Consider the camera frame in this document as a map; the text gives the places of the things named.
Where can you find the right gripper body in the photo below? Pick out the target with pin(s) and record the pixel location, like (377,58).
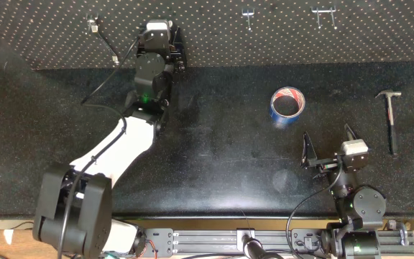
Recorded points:
(325,163)

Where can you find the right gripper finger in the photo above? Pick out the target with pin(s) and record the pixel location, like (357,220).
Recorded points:
(308,151)
(350,135)

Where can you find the roll of blue tape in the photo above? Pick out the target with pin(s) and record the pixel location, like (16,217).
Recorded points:
(277,115)

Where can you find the wrench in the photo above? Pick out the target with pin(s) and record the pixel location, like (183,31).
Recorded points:
(92,28)

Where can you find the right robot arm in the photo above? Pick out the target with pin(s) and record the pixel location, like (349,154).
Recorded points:
(367,208)

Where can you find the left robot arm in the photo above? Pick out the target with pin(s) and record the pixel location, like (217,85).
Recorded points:
(120,147)

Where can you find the black pegboard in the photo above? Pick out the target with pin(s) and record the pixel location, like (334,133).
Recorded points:
(264,39)

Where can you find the hammer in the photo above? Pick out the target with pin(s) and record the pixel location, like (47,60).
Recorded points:
(391,115)

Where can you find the double prong metal hook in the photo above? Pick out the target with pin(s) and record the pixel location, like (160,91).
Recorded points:
(323,11)

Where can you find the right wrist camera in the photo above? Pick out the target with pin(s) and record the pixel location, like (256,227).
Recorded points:
(353,147)

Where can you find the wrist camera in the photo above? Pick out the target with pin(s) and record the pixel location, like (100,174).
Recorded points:
(157,25)
(353,147)

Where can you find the mounting rail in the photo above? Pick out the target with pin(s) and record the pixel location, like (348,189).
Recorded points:
(200,239)

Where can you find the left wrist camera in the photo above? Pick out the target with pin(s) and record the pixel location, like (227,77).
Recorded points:
(157,25)

